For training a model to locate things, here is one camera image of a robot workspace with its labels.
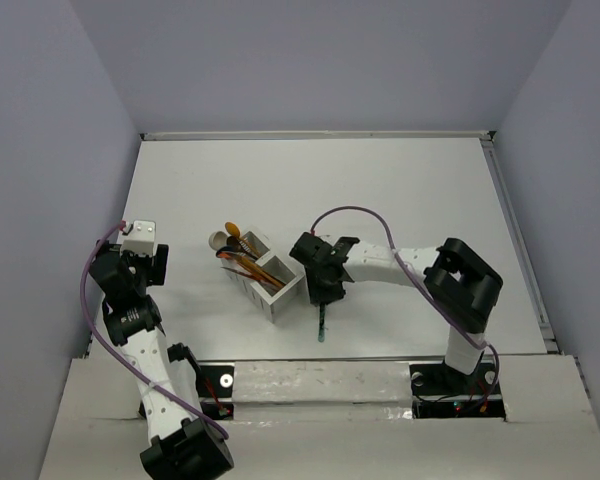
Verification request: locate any dark handle steel knife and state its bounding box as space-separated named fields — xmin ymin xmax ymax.
xmin=229 ymin=253 xmax=281 ymax=289

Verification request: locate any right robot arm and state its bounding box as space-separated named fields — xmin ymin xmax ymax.
xmin=290 ymin=232 xmax=503 ymax=392

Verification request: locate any red-orange knife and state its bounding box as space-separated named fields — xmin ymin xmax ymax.
xmin=221 ymin=266 xmax=265 ymax=283

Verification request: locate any beige spoon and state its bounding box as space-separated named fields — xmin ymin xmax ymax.
xmin=208 ymin=231 xmax=228 ymax=251

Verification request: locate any dark blue spoon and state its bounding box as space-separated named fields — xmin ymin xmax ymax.
xmin=216 ymin=245 xmax=239 ymax=257

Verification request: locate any teal patterned handle knife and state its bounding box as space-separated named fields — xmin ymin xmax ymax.
xmin=318 ymin=303 xmax=326 ymax=343

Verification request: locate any white cardboard front cover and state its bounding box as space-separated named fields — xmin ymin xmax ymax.
xmin=41 ymin=355 xmax=600 ymax=479

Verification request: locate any brown spoon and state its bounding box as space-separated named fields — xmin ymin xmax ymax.
xmin=226 ymin=236 xmax=251 ymax=256

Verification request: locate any red-orange spoon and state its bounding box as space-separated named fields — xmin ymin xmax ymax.
xmin=215 ymin=253 xmax=241 ymax=262

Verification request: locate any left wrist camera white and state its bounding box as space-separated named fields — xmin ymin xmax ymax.
xmin=120 ymin=220 xmax=156 ymax=257

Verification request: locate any white utensil caddy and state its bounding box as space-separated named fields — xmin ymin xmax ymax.
xmin=208 ymin=227 xmax=305 ymax=324

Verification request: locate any yellow-orange spoon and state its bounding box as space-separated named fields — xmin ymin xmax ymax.
xmin=225 ymin=222 xmax=260 ymax=259

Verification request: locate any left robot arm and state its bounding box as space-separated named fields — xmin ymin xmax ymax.
xmin=88 ymin=241 xmax=234 ymax=479

